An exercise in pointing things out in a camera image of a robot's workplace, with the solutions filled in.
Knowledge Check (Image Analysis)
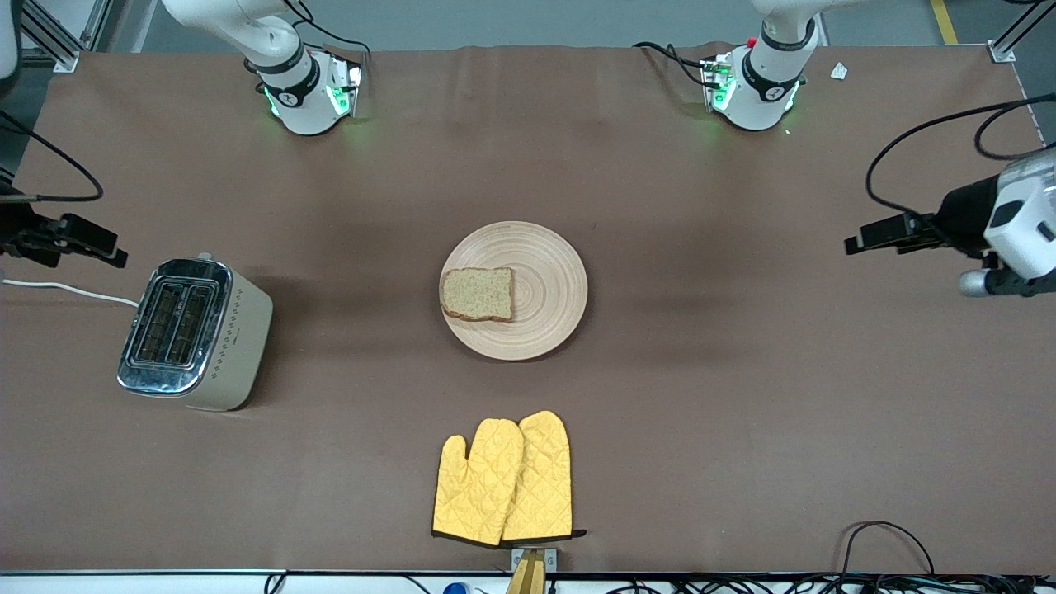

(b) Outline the white toaster power cord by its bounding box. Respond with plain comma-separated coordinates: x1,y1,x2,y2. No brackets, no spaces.
0,278,140,309

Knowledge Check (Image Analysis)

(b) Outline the black base cable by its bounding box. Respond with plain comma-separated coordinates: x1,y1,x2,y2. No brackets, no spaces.
285,0,374,65
633,40,717,90

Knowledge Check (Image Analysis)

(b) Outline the brown table cloth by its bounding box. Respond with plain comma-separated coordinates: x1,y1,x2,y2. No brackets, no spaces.
0,43,1056,575

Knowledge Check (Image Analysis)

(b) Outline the round wooden plate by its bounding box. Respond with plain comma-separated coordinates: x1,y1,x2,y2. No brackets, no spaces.
438,220,589,362

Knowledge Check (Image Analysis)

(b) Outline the black looped cable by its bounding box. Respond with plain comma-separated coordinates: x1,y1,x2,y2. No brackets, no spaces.
839,520,936,578

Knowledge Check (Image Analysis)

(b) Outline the beige chrome two-slot toaster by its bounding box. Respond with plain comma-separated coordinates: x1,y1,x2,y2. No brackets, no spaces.
116,253,274,412

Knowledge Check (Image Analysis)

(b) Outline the yellow quilted oven mitt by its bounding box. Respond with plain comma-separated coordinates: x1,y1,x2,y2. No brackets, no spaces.
431,418,526,548
500,410,588,544

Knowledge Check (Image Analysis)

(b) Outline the black cable bundle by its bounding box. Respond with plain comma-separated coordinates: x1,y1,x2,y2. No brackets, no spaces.
262,571,1056,594

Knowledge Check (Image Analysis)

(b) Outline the yellow floor tape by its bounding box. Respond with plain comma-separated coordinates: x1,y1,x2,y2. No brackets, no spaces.
930,0,960,45

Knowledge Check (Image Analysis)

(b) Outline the black left base cable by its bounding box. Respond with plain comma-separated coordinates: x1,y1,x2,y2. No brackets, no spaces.
633,40,717,90

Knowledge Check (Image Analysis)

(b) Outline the aluminium frame profile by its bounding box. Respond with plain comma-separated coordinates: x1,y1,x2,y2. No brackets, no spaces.
16,0,114,73
988,0,1049,64

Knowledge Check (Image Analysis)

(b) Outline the brown toast slice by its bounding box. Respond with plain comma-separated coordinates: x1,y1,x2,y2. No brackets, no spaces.
439,266,515,323

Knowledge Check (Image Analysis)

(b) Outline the black right base cable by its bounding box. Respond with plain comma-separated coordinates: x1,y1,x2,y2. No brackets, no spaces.
285,0,374,65

